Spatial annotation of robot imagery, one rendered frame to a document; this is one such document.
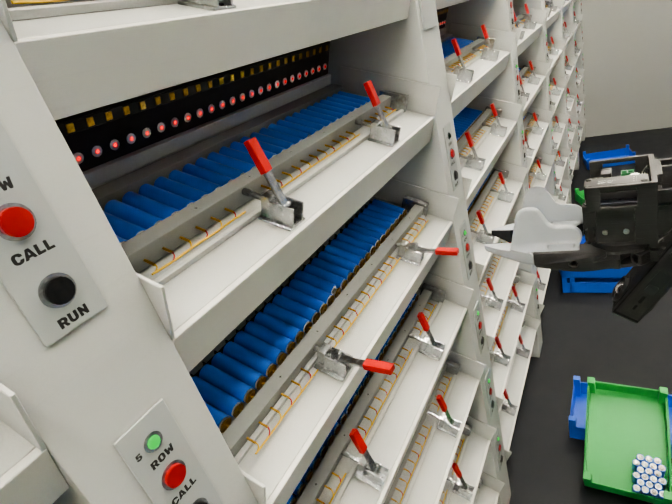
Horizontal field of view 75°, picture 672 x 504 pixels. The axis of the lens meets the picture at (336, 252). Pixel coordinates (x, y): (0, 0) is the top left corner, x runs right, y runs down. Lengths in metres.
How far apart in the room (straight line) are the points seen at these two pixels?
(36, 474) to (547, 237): 0.44
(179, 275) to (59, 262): 0.13
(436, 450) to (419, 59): 0.72
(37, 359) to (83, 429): 0.05
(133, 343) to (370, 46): 0.65
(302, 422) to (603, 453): 1.23
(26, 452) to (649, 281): 0.50
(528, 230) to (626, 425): 1.23
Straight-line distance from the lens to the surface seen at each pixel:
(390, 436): 0.73
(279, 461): 0.49
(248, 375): 0.53
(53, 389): 0.31
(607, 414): 1.66
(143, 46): 0.36
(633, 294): 0.51
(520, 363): 1.72
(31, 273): 0.29
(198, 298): 0.37
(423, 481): 0.93
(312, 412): 0.52
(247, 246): 0.42
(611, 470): 1.61
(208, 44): 0.40
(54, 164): 0.30
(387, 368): 0.51
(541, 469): 1.62
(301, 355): 0.54
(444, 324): 0.92
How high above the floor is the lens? 1.30
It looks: 24 degrees down
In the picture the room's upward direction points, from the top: 17 degrees counter-clockwise
